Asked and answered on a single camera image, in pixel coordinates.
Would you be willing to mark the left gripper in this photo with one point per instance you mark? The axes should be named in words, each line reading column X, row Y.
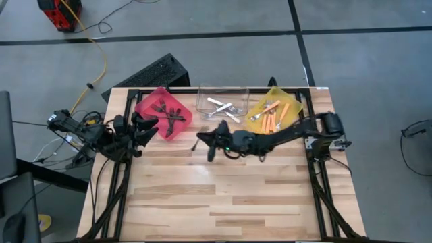
column 128, row 135

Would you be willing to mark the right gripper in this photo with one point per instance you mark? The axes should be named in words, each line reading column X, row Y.
column 236, row 141

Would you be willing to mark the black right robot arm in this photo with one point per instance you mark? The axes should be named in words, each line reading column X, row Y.
column 293, row 131

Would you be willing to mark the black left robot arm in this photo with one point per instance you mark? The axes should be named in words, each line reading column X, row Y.
column 87, row 133

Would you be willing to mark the pink plastic bin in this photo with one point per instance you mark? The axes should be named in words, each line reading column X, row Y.
column 148, row 101

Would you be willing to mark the clear plastic bin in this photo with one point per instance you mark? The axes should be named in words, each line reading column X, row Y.
column 206, row 92

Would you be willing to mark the black perforated case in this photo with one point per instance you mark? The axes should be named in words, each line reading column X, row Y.
column 155, row 74

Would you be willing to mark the black curved clamp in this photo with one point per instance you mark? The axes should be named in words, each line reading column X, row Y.
column 272, row 82

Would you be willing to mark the yellow plastic bin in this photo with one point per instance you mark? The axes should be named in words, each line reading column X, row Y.
column 290, row 101

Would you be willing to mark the black desk beam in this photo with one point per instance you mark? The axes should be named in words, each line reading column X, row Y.
column 50, row 175

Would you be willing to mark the yellow round object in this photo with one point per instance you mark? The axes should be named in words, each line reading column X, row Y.
column 45, row 222

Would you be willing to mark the red and black box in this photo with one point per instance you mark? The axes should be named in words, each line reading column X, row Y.
column 59, row 13

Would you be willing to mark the black computer mouse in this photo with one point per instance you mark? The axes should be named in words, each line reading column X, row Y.
column 14, row 229

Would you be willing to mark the black table edge rail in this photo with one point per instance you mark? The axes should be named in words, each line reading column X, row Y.
column 114, row 189
column 189, row 90
column 320, row 189

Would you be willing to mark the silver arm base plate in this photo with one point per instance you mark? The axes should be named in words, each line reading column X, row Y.
column 339, row 141

